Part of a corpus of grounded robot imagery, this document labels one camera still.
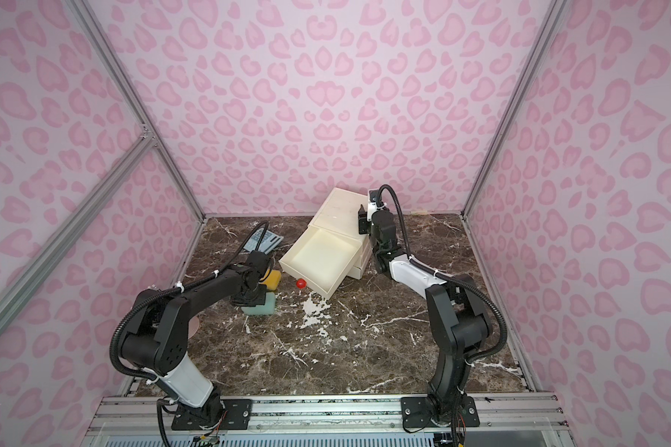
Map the cream drawer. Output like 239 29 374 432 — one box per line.
347 244 372 279
279 226 365 299

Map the cream top drawer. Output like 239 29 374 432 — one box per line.
279 226 365 299

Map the cream drawer cabinet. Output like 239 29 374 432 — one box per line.
309 188 371 251

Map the teal sponge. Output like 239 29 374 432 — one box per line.
240 292 276 317

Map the yellow sponge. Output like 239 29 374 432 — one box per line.
261 269 283 292

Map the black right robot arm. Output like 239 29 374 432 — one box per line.
357 202 508 435

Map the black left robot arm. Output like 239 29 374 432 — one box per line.
109 251 273 411

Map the light blue calculator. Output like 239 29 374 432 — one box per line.
243 229 283 254

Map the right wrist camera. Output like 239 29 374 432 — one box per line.
366 189 379 222

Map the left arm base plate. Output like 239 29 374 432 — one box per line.
171 398 253 431

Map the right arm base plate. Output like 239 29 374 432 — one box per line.
400 395 481 432

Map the aluminium mounting rail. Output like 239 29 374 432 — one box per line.
87 392 570 437

